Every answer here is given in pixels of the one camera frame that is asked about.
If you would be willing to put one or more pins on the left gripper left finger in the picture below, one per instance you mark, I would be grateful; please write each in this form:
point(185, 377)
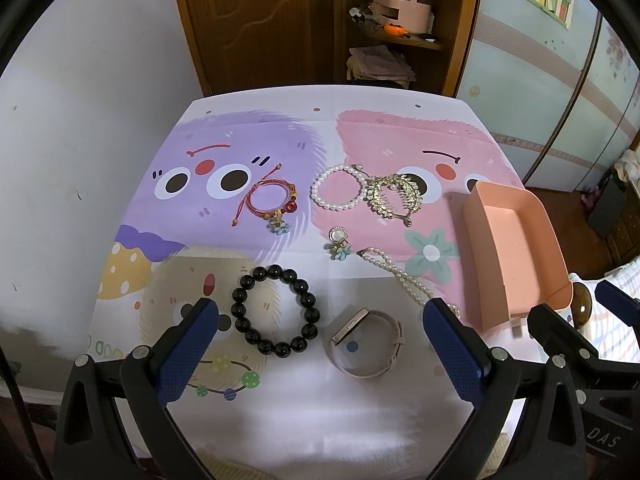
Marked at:
point(91, 440)

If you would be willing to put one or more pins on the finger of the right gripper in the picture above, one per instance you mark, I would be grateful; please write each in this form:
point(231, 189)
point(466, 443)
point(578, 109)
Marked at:
point(627, 309)
point(589, 371)

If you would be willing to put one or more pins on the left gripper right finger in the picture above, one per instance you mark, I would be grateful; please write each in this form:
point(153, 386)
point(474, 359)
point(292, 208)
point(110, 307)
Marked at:
point(549, 440)

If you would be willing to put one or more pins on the pink smart watch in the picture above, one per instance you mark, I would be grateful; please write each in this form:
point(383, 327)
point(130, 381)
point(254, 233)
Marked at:
point(367, 345)

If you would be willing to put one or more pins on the pink cardboard tray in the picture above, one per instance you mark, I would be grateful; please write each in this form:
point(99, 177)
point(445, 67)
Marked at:
point(517, 257)

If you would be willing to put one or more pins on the light blue wardrobe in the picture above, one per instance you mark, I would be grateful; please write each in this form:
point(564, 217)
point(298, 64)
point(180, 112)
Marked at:
point(563, 104)

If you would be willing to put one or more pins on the cartoon monster tablecloth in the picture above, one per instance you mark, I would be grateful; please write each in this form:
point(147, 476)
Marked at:
point(236, 206)

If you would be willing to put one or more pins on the folded cloth pile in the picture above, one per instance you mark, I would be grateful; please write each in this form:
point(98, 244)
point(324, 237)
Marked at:
point(378, 64)

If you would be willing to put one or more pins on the wooden shelf cabinet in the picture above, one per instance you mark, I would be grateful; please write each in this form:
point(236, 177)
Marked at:
point(412, 44)

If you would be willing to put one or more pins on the orange toy on shelf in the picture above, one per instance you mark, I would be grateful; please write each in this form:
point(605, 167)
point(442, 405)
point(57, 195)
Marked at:
point(395, 30)

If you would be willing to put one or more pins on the brown wooden door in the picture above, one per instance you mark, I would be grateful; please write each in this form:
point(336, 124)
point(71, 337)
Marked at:
point(249, 44)

